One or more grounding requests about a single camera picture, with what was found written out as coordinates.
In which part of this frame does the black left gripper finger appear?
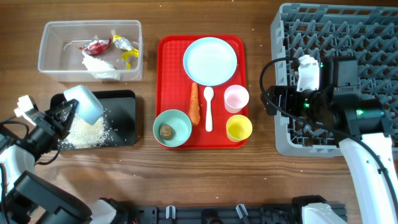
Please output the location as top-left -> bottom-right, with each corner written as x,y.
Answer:
60,104 -> 78,139
46,99 -> 78,120

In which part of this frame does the white rice pile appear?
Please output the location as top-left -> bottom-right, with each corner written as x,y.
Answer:
59,113 -> 110,150

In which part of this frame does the light blue bowl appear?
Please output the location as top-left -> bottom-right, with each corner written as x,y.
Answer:
63,85 -> 104,125

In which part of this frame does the pink plastic cup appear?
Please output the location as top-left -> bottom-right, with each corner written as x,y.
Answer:
224,85 -> 249,114

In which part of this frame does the yellow plastic cup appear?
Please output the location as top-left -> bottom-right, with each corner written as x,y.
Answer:
226,114 -> 252,142

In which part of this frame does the white tissue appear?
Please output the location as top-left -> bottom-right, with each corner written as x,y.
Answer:
82,52 -> 121,80

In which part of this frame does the red snack wrapper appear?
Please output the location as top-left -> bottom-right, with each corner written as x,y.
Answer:
77,39 -> 112,57

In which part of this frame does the orange carrot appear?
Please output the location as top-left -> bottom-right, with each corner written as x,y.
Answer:
188,83 -> 200,126

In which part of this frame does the brown food lump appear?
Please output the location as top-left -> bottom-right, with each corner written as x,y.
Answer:
159,124 -> 174,140

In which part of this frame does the yellow snack wrapper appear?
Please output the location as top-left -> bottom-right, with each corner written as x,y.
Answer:
113,35 -> 139,70

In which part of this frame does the green bowl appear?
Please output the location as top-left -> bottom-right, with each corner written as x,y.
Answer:
152,110 -> 192,147

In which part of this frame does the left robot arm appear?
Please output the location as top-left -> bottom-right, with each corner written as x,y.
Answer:
1,98 -> 120,223

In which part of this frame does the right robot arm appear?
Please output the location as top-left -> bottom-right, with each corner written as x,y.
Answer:
259,55 -> 397,223

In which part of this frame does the clear plastic waste bin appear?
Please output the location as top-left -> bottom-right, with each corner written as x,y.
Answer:
38,20 -> 144,82

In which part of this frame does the black food waste tray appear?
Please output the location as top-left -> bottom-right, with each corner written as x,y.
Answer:
57,90 -> 136,151

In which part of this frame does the grey dishwasher rack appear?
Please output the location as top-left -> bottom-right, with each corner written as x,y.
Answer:
271,3 -> 397,160

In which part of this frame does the white plastic spoon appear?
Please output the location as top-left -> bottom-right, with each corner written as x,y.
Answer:
203,86 -> 214,132

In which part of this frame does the large light blue plate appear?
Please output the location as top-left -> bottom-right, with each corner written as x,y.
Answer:
183,37 -> 238,86

